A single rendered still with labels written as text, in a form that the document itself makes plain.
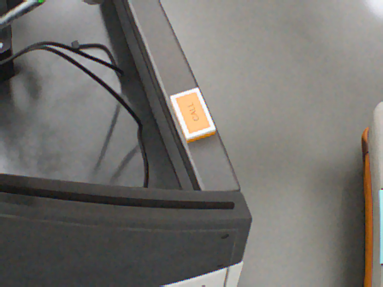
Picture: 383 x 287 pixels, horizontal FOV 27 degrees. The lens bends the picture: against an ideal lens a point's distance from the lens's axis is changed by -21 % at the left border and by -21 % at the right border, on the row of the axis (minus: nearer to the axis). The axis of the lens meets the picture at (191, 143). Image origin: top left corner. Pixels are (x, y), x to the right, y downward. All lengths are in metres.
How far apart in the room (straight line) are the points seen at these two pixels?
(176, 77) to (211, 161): 0.10
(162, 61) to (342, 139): 1.08
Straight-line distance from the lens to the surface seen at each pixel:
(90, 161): 1.13
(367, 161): 1.95
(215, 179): 0.98
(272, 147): 2.05
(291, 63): 2.16
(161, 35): 1.06
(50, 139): 1.15
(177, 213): 0.89
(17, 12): 0.87
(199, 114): 1.00
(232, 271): 1.13
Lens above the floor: 1.86
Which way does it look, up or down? 65 degrees down
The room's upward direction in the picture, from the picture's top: straight up
